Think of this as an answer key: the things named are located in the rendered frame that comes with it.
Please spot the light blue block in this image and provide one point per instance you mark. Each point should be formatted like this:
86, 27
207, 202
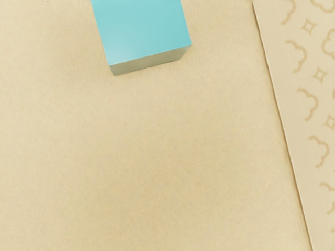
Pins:
141, 31

